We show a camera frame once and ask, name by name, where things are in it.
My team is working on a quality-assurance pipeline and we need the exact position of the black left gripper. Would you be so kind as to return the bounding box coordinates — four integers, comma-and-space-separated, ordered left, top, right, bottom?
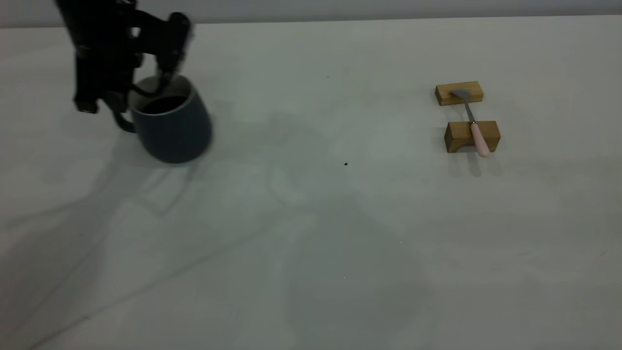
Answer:
55, 0, 193, 115

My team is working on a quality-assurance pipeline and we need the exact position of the dark grey ceramic mug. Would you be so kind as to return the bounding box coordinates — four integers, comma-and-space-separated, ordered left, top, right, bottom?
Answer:
113, 75, 213, 164

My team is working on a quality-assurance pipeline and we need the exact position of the pink handled metal spoon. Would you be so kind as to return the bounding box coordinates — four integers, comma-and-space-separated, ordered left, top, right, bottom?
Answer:
450, 89, 491, 158

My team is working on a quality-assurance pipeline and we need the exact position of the flat rectangular wooden block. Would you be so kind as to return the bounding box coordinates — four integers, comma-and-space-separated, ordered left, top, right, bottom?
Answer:
435, 81, 484, 106

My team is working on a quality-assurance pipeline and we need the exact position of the arched wooden block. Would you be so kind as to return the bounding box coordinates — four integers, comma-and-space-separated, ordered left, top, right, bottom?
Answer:
444, 121, 501, 154

